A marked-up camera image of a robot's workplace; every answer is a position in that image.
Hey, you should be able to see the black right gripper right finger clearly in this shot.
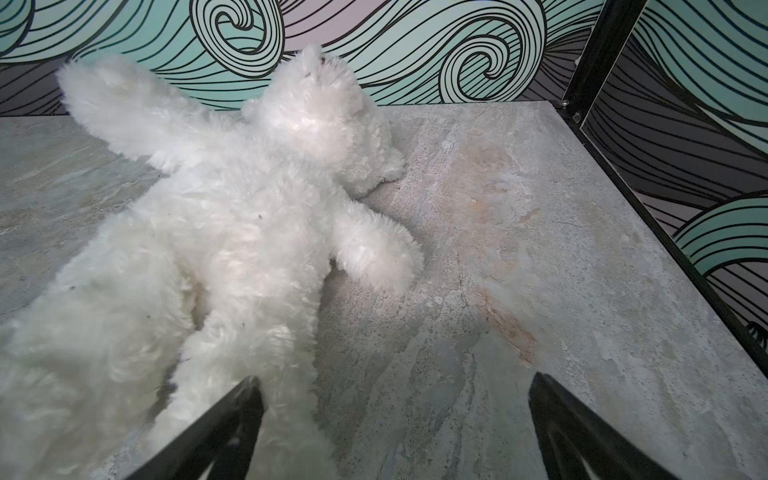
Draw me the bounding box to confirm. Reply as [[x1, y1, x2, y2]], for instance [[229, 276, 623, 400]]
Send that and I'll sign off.
[[528, 372, 676, 480]]

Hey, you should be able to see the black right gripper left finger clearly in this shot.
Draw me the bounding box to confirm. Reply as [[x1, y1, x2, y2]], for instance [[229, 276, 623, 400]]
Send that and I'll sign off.
[[127, 376, 265, 480]]

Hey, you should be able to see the white plush teddy bear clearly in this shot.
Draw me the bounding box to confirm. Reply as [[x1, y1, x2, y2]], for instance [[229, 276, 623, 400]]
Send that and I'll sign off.
[[1, 45, 424, 479]]

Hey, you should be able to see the black cage corner post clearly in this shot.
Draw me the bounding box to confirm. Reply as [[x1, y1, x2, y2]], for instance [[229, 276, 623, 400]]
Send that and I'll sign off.
[[561, 1, 767, 369]]

